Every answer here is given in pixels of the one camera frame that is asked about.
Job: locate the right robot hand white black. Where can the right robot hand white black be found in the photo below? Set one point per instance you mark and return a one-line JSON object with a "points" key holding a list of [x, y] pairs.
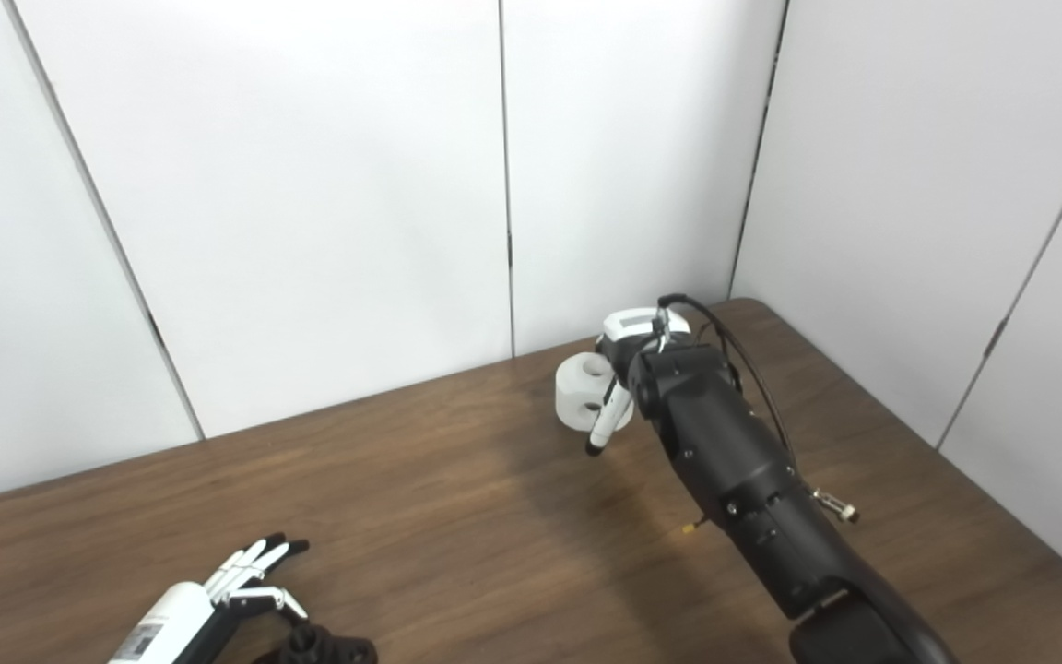
{"points": [[632, 327]]}

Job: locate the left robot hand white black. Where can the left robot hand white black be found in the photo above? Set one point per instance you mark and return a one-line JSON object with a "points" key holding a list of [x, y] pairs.
{"points": [[171, 618]]}

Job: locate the round white plastic piece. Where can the round white plastic piece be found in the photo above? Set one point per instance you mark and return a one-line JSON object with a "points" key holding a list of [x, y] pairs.
{"points": [[577, 392]]}

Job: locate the black plastic holder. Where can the black plastic holder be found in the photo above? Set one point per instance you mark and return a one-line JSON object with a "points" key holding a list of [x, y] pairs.
{"points": [[328, 647]]}

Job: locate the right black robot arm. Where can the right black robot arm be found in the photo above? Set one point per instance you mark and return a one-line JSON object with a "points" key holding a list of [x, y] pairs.
{"points": [[734, 461]]}

